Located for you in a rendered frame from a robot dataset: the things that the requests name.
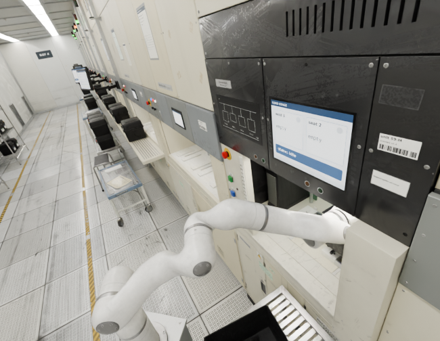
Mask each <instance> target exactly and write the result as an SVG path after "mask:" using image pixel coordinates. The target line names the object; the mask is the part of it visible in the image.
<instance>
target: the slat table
mask: <svg viewBox="0 0 440 341"><path fill-rule="evenodd" d="M277 304H279V306H278V307H277V308H276V309H274V310H273V311H272V313H273V315H276V314H277V313H279V312H280V314H279V315H278V316H277V317H276V320H277V322H279V321H280V324H279V325H280V327H281V328H282V330H283V332H284V333H285V335H286V337H287V338H288V340H289V341H294V340H295V339H297V338H298V337H299V336H300V335H301V334H302V333H303V332H304V331H306V330H307V329H308V328H309V327H310V328H311V330H310V331H308V332H307V333H306V334H305V335H304V336H303V337H302V338H301V339H300V340H298V341H308V339H310V338H311V337H312V336H313V335H314V334H316V335H317V336H316V337H315V338H314V339H312V341H334V340H333V339H332V338H331V337H330V336H329V335H328V333H327V332H326V331H325V330H324V329H323V328H322V327H321V326H320V325H319V324H318V322H317V321H316V320H315V319H314V318H313V317H312V316H311V315H310V314H309V313H308V312H307V311H306V310H305V309H304V308H303V307H302V306H301V305H300V304H299V302H298V301H297V300H296V299H295V298H294V297H293V296H292V295H291V294H290V292H289V291H288V290H287V289H286V288H285V287H284V286H283V285H281V286H280V287H278V288H277V289H275V290H274V291H273V292H272V293H270V294H268V295H267V296H266V297H264V298H263V299H262V300H260V301H259V302H258V303H256V304H255V305H253V306H252V307H250V308H249V309H248V310H247V311H245V312H244V313H242V314H241V315H240V316H238V317H237V318H235V319H234V320H233V321H235V320H237V319H239V318H241V317H243V316H245V315H247V314H249V313H250V312H252V311H254V310H256V309H258V308H260V307H262V306H263V305H267V306H268V307H269V308H270V310H271V309H272V308H273V307H274V306H276V305H277ZM288 305H290V306H289V307H288V308H287V306H288ZM293 310H295V312H294V313H293V314H291V315H290V316H289V317H287V314H289V313H290V312H291V311H293ZM297 316H300V317H299V318H298V319H297V320H296V321H295V322H294V323H293V324H291V325H290V326H289V327H288V324H289V323H290V322H291V321H292V320H293V319H295V318H296V317H297ZM233 321H231V322H233ZM304 321H305V324H304V325H303V326H301V327H300V328H299V329H298V330H297V331H295V333H293V334H292V335H291V336H290V337H288V334H289V333H290V332H291V331H292V330H294V329H295V328H296V327H298V326H299V325H300V324H301V323H302V322H304ZM231 322H230V323H231Z"/></svg>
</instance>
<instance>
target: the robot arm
mask: <svg viewBox="0 0 440 341"><path fill-rule="evenodd" d="M358 220H359V219H357V218H355V217H353V216H352V215H350V214H348V213H346V212H345V211H343V210H341V209H339V208H337V207H335V206H334V207H333V208H332V209H331V210H329V211H328V212H326V213H325V214H323V215H322V216H321V215H317V214H309V213H305V212H297V211H292V210H286V209H283V208H278V207H275V206H269V205H265V204H260V203H256V202H250V201H247V200H241V199H236V198H230V199H226V200H224V201H222V202H220V203H218V204H217V205H216V206H214V207H213V208H211V209H210V210H207V211H205V212H195V213H193V214H191V215H190V216H189V218H188V219H187V221H186V222H185V225H184V247H183V250H182V251H181V252H180V253H179V254H176V253H174V252H172V251H170V250H163V251H161V252H159V253H157V254H155V255H154V256H152V257H151V258H149V259H148V260H147V261H146V262H144V263H143V264H142V265H141V266H140V267H139V268H138V269H137V270H136V271H135V272H133V270H132V269H130V268H129V267H127V266H124V265H119V266H115V267H113V268H111V269H110V270H109V271H108V272H107V273H106V274H105V276H104V278H103V281H102V284H101V286H100V290H99V293H98V295H97V300H96V302H95V306H94V309H93V313H92V318H91V321H92V326H93V328H94V330H95V331H96V332H98V333H99V334H103V335H108V334H113V333H116V334H117V336H118V337H119V338H120V339H121V341H168V336H167V331H166V329H165V328H164V326H163V325H162V324H160V323H158V322H151V321H150V320H149V318H148V316H147V315H146V312H145V311H144V309H143V308H142V305H143V303H144V302H145V301H146V300H147V298H148V297H149V296H150V294H151V293H152V292H153V291H154V290H156V289H157V288H158V287H160V286H161V285H162V284H164V283H166V282H168V281H169V280H170V279H172V278H174V277H177V276H185V277H190V278H193V279H198V278H201V277H204V276H206V275H207V274H209V273H210V272H211V271H212V269H213V267H214V266H215V262H216V252H215V243H214V239H213V230H214V229H215V228H216V229H220V230H225V231H227V230H232V229H236V228H243V229H250V230H255V231H262V232H266V233H274V234H279V235H288V236H292V237H299V238H302V239H303V240H304V242H305V243H306V244H307V245H308V246H309V247H311V248H314V249H316V248H319V247H320V246H322V245H323V244H325V243H333V244H345V236H346V231H347V228H348V227H350V226H351V225H352V224H354V223H355V222H357V221H358Z"/></svg>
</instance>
